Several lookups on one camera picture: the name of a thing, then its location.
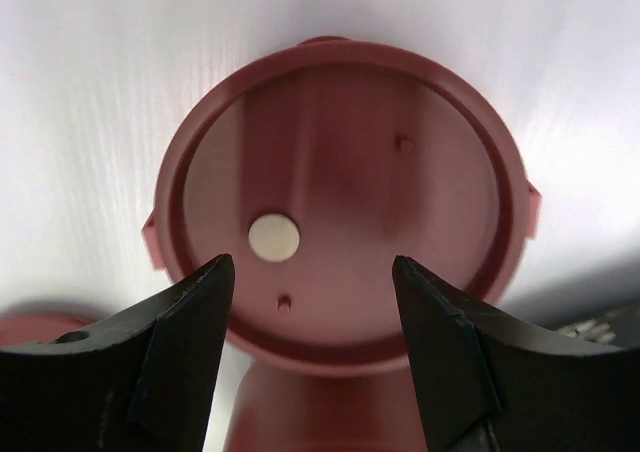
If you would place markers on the dark pink bowl front left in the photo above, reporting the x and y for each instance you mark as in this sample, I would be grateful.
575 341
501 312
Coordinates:
277 410

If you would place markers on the black floral square plate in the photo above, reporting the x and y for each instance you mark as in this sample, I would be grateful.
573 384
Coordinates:
617 327

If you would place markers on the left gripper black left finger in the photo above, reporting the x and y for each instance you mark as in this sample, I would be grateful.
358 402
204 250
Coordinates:
140 380

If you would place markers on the dark red lid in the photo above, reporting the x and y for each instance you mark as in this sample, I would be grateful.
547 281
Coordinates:
314 183
44 320

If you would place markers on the pink bowl back left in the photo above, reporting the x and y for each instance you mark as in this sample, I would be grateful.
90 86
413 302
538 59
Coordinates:
521 199

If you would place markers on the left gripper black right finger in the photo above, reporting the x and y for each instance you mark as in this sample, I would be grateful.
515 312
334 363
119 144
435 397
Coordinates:
487 381

